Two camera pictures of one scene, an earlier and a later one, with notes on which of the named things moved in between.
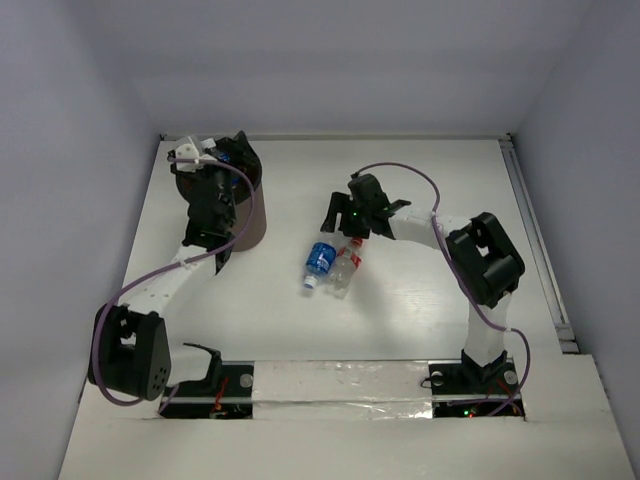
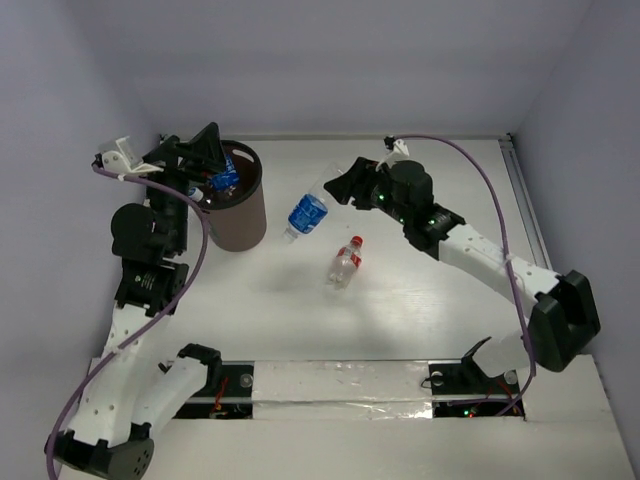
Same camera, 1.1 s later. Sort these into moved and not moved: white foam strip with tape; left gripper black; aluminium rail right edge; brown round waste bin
Moved: left gripper black
Not moved: aluminium rail right edge; white foam strip with tape; brown round waste bin
